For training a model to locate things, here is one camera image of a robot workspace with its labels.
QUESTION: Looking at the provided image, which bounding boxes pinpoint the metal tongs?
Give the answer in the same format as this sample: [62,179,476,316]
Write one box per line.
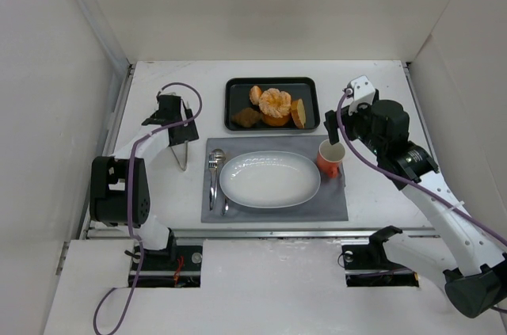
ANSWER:
[158,93,192,172]

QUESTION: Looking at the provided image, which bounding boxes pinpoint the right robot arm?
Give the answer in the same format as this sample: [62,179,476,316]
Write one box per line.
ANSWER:
[325,98,506,318]

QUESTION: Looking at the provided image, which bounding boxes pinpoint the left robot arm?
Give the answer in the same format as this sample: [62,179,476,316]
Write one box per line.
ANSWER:
[90,93,199,254]

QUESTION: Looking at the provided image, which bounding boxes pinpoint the sliced brown bread loaf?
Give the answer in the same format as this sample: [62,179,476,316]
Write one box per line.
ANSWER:
[291,99,307,129]

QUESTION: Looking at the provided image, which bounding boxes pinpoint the sesame twisted bread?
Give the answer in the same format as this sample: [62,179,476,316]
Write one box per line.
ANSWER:
[258,88,292,118]

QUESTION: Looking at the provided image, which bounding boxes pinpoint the orange cup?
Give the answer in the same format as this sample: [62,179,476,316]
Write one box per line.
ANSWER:
[316,139,345,179]

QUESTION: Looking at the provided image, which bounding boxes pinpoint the smooth orange round bun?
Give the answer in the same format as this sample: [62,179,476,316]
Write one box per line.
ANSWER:
[261,114,291,127]

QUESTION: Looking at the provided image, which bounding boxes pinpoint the silver fork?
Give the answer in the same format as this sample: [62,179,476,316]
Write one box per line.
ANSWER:
[217,157,229,216]

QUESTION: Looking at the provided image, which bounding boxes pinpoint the silver spoon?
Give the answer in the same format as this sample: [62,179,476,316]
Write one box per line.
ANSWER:
[208,149,226,211]

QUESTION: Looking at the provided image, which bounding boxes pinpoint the black rectangular tray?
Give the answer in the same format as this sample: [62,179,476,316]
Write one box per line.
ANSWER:
[224,77,321,132]

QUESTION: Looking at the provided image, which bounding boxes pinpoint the brown chocolate croissant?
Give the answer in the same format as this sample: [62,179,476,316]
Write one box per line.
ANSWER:
[231,108,262,128]

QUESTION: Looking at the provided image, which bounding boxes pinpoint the small oval sesame roll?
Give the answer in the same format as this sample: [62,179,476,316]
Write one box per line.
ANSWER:
[249,86,262,105]

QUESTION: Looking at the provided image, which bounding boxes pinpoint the grey cloth placemat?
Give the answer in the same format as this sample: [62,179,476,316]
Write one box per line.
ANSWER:
[201,135,349,223]

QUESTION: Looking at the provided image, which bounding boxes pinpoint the white oval plate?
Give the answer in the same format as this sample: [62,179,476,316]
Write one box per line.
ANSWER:
[222,150,321,209]

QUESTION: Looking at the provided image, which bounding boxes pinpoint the white front cover board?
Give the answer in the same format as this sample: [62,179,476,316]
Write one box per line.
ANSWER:
[45,240,505,334]

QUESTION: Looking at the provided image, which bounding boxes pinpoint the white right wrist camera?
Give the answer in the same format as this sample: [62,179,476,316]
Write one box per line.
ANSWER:
[345,75,376,116]

